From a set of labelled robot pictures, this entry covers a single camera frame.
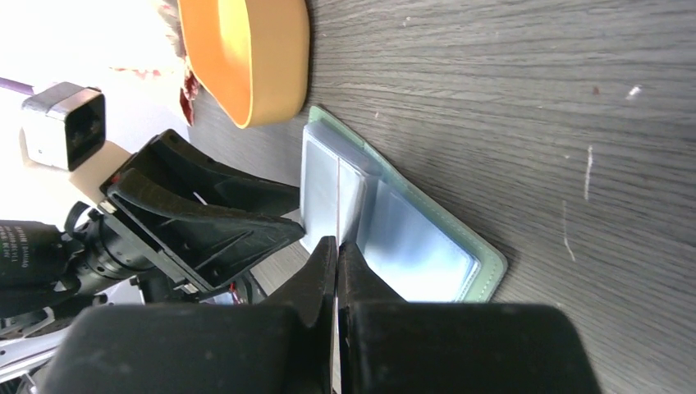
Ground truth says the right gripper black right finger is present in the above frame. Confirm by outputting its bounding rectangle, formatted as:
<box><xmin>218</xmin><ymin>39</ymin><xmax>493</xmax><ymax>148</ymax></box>
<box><xmin>337</xmin><ymin>242</ymin><xmax>601</xmax><ymax>393</ymax></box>

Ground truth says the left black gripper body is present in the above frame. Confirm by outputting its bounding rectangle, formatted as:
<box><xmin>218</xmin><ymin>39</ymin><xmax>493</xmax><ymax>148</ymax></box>
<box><xmin>62</xmin><ymin>201</ymin><xmax>154</xmax><ymax>283</ymax></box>

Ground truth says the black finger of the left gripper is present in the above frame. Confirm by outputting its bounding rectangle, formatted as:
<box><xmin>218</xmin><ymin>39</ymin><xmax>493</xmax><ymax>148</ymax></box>
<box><xmin>100</xmin><ymin>129</ymin><xmax>300</xmax><ymax>216</ymax></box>
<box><xmin>103</xmin><ymin>169</ymin><xmax>305</xmax><ymax>294</ymax></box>

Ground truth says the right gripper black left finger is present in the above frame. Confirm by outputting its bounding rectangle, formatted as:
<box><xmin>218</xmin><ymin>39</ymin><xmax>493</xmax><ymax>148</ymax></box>
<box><xmin>39</xmin><ymin>236</ymin><xmax>337</xmax><ymax>393</ymax></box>

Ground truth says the light green card holder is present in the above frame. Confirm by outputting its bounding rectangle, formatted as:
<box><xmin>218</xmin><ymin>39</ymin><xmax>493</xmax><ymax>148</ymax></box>
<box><xmin>300</xmin><ymin>106</ymin><xmax>508</xmax><ymax>302</ymax></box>

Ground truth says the yellow oval tray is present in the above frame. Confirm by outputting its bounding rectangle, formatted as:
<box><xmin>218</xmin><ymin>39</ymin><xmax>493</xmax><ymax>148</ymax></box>
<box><xmin>178</xmin><ymin>0</ymin><xmax>310</xmax><ymax>129</ymax></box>

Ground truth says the pink patterned cloth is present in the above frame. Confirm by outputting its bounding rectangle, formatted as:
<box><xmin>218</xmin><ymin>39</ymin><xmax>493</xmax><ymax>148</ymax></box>
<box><xmin>108</xmin><ymin>1</ymin><xmax>199</xmax><ymax>126</ymax></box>

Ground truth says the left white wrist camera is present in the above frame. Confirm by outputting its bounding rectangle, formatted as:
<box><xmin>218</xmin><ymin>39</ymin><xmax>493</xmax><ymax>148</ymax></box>
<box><xmin>19</xmin><ymin>82</ymin><xmax>131</xmax><ymax>206</ymax></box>

